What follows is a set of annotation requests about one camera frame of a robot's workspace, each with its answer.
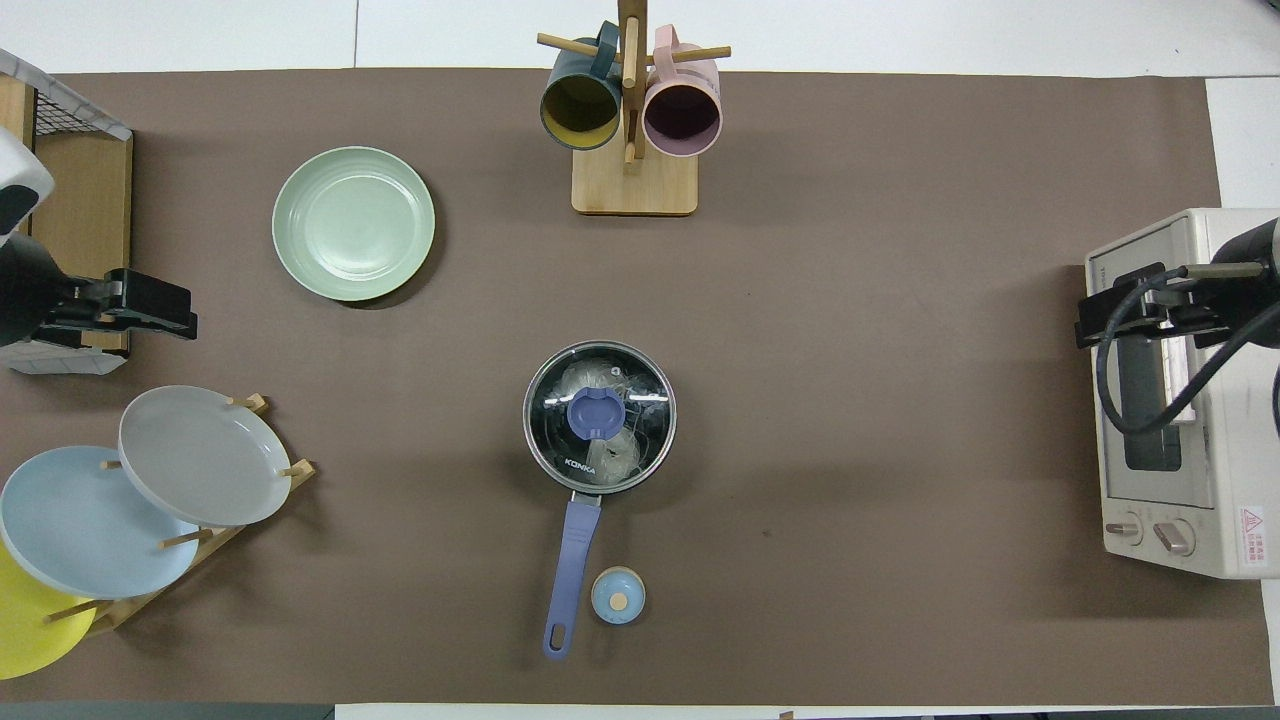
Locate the black wire mesh rack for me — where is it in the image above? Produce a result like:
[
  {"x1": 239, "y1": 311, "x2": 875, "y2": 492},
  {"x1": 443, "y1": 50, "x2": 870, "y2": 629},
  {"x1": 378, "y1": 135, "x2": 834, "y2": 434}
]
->
[{"x1": 0, "y1": 60, "x2": 134, "y2": 143}]

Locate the dark teal mug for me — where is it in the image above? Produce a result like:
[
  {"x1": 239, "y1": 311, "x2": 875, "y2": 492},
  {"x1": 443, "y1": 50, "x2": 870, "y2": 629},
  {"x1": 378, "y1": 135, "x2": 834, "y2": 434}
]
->
[{"x1": 540, "y1": 22, "x2": 624, "y2": 152}]

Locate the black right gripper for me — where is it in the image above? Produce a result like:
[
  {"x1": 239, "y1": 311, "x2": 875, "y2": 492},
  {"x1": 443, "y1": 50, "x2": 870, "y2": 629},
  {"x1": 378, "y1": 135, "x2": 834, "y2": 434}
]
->
[{"x1": 1075, "y1": 262, "x2": 1233, "y2": 351}]

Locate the glass lid with blue knob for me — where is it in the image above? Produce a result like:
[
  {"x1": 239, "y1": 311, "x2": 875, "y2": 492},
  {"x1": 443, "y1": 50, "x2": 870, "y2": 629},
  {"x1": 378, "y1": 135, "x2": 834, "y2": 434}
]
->
[{"x1": 524, "y1": 341, "x2": 677, "y2": 493}]

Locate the light green plate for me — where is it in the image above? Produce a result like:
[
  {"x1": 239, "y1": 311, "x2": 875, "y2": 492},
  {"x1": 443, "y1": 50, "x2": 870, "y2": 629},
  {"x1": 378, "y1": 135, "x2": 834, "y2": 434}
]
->
[{"x1": 272, "y1": 146, "x2": 437, "y2": 303}]

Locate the pink mug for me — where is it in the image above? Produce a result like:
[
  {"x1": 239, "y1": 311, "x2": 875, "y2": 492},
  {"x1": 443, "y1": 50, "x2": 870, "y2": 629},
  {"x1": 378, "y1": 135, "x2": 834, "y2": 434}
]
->
[{"x1": 642, "y1": 25, "x2": 723, "y2": 159}]

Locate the white marbled panel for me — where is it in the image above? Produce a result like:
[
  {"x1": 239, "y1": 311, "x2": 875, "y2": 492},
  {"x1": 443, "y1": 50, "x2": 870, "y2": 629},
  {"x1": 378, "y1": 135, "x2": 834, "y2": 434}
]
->
[
  {"x1": 0, "y1": 48, "x2": 134, "y2": 141},
  {"x1": 8, "y1": 338, "x2": 128, "y2": 377}
]

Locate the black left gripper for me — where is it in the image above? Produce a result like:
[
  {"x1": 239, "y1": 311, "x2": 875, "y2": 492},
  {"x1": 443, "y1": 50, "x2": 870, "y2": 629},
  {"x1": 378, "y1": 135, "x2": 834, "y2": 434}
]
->
[{"x1": 42, "y1": 268, "x2": 199, "y2": 342}]

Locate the cream toaster oven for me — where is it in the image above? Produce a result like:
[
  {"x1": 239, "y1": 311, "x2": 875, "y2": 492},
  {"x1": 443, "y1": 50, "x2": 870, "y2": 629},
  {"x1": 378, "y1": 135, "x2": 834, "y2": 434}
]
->
[{"x1": 1085, "y1": 207, "x2": 1280, "y2": 581}]

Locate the brown table mat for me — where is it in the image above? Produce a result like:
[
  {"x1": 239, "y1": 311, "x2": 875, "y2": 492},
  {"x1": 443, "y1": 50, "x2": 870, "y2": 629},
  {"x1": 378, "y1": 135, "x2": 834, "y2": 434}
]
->
[{"x1": 0, "y1": 68, "x2": 1273, "y2": 706}]

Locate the light blue plate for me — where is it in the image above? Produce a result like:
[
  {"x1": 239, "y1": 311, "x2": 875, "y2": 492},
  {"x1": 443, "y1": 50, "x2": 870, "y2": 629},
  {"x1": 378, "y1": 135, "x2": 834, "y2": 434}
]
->
[{"x1": 0, "y1": 445, "x2": 201, "y2": 601}]

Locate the grey plate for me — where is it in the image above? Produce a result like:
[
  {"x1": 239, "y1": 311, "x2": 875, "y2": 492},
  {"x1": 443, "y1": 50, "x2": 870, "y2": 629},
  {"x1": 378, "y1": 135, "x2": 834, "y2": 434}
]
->
[{"x1": 118, "y1": 385, "x2": 293, "y2": 529}]

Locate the wooden mug tree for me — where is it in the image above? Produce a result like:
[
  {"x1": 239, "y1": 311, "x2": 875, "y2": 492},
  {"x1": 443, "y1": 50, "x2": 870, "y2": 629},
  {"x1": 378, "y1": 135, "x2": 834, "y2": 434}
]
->
[{"x1": 537, "y1": 0, "x2": 733, "y2": 217}]

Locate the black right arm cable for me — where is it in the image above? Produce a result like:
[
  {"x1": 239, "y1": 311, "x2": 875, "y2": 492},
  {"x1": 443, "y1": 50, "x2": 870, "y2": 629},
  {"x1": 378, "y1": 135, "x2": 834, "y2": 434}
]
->
[{"x1": 1096, "y1": 262, "x2": 1280, "y2": 437}]

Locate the brown wooden shelf board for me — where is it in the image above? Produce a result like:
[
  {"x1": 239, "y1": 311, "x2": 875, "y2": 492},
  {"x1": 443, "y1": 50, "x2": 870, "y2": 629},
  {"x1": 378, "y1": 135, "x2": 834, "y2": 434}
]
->
[{"x1": 28, "y1": 128, "x2": 134, "y2": 357}]

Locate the yellow plate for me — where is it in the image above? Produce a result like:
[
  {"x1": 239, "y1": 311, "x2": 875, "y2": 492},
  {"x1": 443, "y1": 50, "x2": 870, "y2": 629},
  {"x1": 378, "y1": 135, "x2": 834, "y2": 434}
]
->
[{"x1": 0, "y1": 540, "x2": 98, "y2": 681}]

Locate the dark pot with blue handle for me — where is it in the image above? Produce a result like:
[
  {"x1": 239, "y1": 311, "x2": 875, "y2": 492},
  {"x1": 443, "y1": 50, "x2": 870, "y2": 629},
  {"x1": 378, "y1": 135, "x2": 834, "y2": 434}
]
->
[{"x1": 522, "y1": 340, "x2": 678, "y2": 661}]

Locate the wooden plate rack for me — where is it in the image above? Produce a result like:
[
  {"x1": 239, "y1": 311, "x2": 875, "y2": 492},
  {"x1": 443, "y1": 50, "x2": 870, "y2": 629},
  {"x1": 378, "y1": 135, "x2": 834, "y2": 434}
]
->
[{"x1": 42, "y1": 393, "x2": 318, "y2": 637}]

